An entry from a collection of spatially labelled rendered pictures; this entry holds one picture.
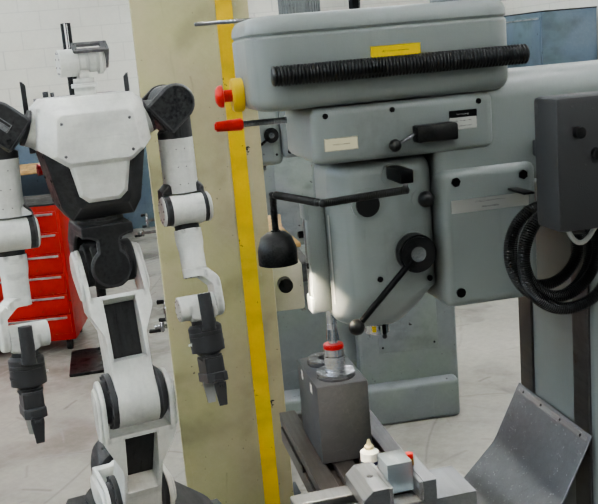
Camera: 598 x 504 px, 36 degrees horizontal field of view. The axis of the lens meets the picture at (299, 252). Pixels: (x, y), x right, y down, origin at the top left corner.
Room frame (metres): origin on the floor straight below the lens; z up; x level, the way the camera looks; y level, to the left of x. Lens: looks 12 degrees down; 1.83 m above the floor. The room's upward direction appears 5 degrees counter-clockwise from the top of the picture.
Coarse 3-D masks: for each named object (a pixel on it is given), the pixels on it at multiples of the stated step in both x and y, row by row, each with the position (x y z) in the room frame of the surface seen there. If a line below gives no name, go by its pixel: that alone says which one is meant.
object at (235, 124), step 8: (232, 120) 1.78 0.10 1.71; (240, 120) 1.78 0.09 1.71; (248, 120) 1.79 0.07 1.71; (256, 120) 1.79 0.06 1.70; (264, 120) 1.79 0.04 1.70; (272, 120) 1.79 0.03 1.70; (280, 120) 1.79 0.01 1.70; (216, 128) 1.77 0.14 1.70; (224, 128) 1.77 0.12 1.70; (232, 128) 1.77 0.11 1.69; (240, 128) 1.77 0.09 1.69
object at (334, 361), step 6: (342, 348) 2.01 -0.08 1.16; (324, 354) 2.02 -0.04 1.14; (330, 354) 2.01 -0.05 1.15; (336, 354) 2.00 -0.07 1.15; (342, 354) 2.01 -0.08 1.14; (324, 360) 2.02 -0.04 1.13; (330, 360) 2.01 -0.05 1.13; (336, 360) 2.00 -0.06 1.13; (342, 360) 2.01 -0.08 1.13; (330, 366) 2.01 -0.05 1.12; (336, 366) 2.00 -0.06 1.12; (342, 366) 2.01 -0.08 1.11; (330, 372) 2.01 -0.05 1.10; (336, 372) 2.00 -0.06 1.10
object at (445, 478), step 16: (416, 464) 1.69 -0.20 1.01; (416, 480) 1.63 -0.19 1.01; (432, 480) 1.62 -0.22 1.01; (448, 480) 1.69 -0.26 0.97; (464, 480) 1.69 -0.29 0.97; (304, 496) 1.68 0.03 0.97; (320, 496) 1.67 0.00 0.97; (336, 496) 1.66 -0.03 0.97; (352, 496) 1.67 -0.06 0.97; (400, 496) 1.64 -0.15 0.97; (416, 496) 1.64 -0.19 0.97; (432, 496) 1.62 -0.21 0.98; (448, 496) 1.63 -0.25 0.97; (464, 496) 1.64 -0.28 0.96
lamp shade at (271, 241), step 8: (272, 232) 1.64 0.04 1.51; (280, 232) 1.63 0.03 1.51; (264, 240) 1.63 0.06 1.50; (272, 240) 1.62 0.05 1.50; (280, 240) 1.62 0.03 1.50; (288, 240) 1.63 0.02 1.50; (264, 248) 1.62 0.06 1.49; (272, 248) 1.61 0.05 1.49; (280, 248) 1.61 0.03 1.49; (288, 248) 1.62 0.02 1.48; (296, 248) 1.64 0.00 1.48; (264, 256) 1.62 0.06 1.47; (272, 256) 1.61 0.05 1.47; (280, 256) 1.61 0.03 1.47; (288, 256) 1.62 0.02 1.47; (296, 256) 1.63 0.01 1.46; (264, 264) 1.62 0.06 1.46; (272, 264) 1.61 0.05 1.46; (280, 264) 1.61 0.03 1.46; (288, 264) 1.61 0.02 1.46
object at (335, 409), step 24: (312, 360) 2.11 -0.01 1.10; (312, 384) 2.00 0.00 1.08; (336, 384) 1.97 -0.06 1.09; (360, 384) 1.98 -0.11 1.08; (312, 408) 2.02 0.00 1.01; (336, 408) 1.96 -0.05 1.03; (360, 408) 1.98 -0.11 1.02; (312, 432) 2.05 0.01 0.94; (336, 432) 1.96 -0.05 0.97; (360, 432) 1.97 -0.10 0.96; (336, 456) 1.96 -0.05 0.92
